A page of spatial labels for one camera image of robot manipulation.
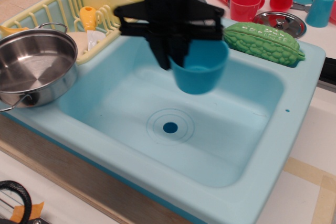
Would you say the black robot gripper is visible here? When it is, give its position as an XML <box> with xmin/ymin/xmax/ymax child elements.
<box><xmin>114</xmin><ymin>0</ymin><xmax>224</xmax><ymax>70</ymax></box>

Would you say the blue plastic cup with handle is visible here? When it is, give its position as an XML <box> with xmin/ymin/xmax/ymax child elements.
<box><xmin>169</xmin><ymin>40</ymin><xmax>229</xmax><ymax>94</ymax></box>

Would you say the steel pot lid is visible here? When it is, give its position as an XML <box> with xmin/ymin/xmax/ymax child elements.
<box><xmin>253</xmin><ymin>11</ymin><xmax>307</xmax><ymax>39</ymax></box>

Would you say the stainless steel pot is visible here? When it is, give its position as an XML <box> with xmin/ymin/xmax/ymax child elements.
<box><xmin>1</xmin><ymin>23</ymin><xmax>78</xmax><ymax>113</ymax></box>

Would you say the blue upside-down cup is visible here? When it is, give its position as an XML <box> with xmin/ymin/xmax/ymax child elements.
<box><xmin>305</xmin><ymin>0</ymin><xmax>334</xmax><ymax>28</ymax></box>

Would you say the white plastic piece in rack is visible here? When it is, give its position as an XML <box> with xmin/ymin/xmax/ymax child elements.
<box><xmin>87</xmin><ymin>30</ymin><xmax>106</xmax><ymax>51</ymax></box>

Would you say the cream plate in rack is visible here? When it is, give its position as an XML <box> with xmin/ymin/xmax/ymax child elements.
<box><xmin>67</xmin><ymin>31</ymin><xmax>88</xmax><ymax>55</ymax></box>

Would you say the yellow dish drying rack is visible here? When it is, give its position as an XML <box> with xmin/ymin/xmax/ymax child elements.
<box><xmin>2</xmin><ymin>0</ymin><xmax>142</xmax><ymax>65</ymax></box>

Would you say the green toy bitter gourd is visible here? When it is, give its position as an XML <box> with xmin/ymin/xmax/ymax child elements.
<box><xmin>223</xmin><ymin>22</ymin><xmax>306</xmax><ymax>67</ymax></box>

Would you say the light blue toy sink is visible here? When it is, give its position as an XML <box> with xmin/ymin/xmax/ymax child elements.
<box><xmin>7</xmin><ymin>36</ymin><xmax>326</xmax><ymax>223</ymax></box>

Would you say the black bar right edge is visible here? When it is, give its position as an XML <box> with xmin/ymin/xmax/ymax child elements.
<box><xmin>319</xmin><ymin>57</ymin><xmax>336</xmax><ymax>85</ymax></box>

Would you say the yellow toy spatula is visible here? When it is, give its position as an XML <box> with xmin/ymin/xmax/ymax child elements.
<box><xmin>0</xmin><ymin>26</ymin><xmax>29</xmax><ymax>38</ymax></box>

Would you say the orange tape piece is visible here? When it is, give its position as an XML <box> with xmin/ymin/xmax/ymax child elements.
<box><xmin>10</xmin><ymin>202</ymin><xmax>44</xmax><ymax>223</ymax></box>

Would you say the red cup with handle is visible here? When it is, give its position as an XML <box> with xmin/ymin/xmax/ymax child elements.
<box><xmin>229</xmin><ymin>0</ymin><xmax>265</xmax><ymax>22</ymax></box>

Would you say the black braided cable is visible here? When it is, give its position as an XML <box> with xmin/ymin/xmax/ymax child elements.
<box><xmin>0</xmin><ymin>180</ymin><xmax>33</xmax><ymax>221</ymax></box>

